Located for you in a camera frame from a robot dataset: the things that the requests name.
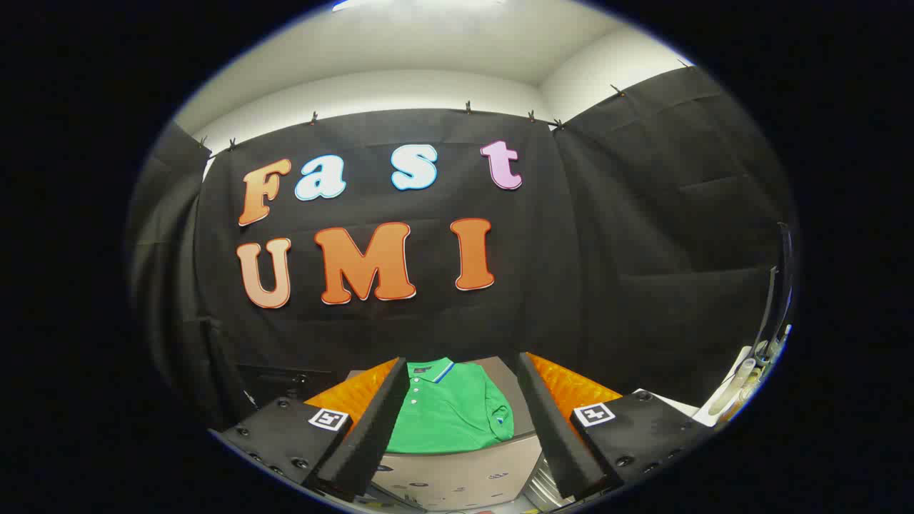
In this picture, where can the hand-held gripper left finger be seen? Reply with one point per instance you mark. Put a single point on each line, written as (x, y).
(368, 435)

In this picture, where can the black backdrop cloth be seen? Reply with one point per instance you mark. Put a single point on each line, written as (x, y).
(571, 250)

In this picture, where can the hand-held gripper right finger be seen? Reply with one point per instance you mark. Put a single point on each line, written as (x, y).
(553, 435)

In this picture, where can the clear plastic tube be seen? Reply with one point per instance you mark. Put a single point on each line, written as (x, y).
(735, 382)

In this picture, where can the green polo shirt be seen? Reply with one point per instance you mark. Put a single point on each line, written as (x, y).
(443, 421)

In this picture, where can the silver ribbed metal object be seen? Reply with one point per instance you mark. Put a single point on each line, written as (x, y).
(541, 482)

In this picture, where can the ceiling light panel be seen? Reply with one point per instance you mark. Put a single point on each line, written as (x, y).
(400, 3)

